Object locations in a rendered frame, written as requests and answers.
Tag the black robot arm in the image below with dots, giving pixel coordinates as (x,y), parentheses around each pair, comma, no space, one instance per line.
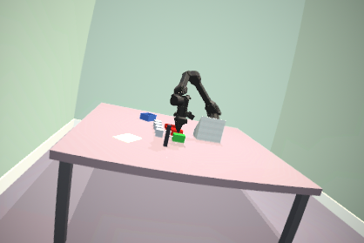
(177,99)

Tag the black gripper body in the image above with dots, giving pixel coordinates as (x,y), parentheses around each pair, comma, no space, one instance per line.
(180,114)

